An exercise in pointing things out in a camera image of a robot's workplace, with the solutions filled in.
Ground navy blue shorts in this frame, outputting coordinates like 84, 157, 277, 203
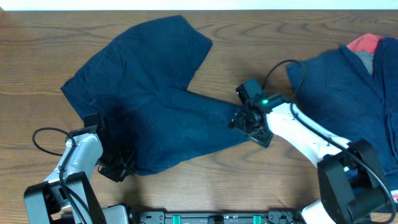
61, 16, 246, 175

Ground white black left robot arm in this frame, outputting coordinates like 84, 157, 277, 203
24, 124, 134, 224

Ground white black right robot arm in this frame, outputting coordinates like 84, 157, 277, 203
230, 91, 397, 223

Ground navy blue clothes pile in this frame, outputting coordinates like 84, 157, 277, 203
286, 37, 397, 190

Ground grey garment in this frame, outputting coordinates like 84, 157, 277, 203
354, 51, 374, 76

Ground red garment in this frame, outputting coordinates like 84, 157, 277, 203
346, 33, 383, 54

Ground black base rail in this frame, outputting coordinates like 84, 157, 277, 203
102, 203, 307, 224

